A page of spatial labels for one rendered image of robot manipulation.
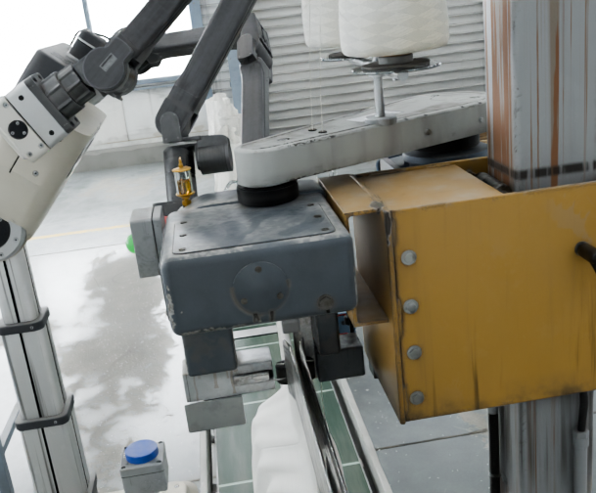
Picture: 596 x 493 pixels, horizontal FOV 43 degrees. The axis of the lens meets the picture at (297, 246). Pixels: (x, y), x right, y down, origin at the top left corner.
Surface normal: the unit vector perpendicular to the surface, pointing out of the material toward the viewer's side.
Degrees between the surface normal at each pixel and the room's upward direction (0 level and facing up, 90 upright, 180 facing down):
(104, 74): 76
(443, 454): 0
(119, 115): 90
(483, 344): 90
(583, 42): 90
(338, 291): 90
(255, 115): 45
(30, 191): 115
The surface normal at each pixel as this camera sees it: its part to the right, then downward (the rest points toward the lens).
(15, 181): -0.20, 0.70
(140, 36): 0.11, -0.02
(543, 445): 0.13, 0.30
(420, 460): -0.11, -0.94
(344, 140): 0.53, 0.22
